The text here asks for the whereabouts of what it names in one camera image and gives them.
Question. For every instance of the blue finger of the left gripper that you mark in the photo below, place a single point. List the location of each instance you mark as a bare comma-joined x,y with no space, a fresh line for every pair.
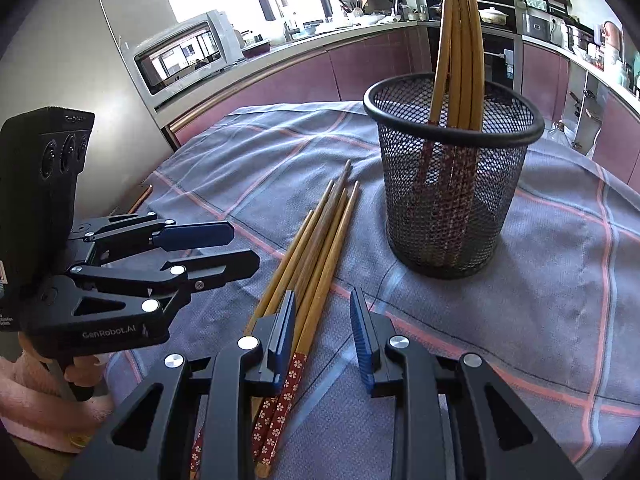
173,285
107,239

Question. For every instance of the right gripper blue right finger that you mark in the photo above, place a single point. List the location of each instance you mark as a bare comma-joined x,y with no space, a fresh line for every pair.
451,415

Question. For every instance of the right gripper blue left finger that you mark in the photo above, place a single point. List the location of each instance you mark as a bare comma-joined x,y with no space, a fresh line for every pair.
150,435

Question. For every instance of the bamboo chopstick red end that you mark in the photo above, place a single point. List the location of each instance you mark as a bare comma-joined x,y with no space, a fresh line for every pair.
442,65

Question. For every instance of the left hand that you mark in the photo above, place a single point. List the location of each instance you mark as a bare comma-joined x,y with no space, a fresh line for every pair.
74,381

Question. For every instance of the smartphone with copper edge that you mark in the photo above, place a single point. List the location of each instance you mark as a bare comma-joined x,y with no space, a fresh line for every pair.
147,191

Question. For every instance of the purple plaid tablecloth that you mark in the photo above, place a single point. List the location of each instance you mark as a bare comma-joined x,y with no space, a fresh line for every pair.
556,311

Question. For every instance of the white microwave oven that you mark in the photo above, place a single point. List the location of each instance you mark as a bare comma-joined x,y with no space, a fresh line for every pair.
182,56

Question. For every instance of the silver refrigerator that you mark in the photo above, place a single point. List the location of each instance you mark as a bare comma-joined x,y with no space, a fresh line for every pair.
63,54

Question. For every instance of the black mesh utensil cup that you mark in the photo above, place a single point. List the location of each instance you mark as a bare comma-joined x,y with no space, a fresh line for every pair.
447,190

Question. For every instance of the black built-in oven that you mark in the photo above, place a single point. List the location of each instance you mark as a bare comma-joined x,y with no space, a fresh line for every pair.
502,43

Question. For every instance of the white ceramic pot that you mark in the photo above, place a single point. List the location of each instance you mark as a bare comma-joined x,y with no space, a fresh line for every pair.
492,16

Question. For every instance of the pink thermos jug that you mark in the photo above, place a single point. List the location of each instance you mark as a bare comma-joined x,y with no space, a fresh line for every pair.
612,36

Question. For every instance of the black camera box left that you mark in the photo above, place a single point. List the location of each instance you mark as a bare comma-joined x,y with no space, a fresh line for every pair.
42,153

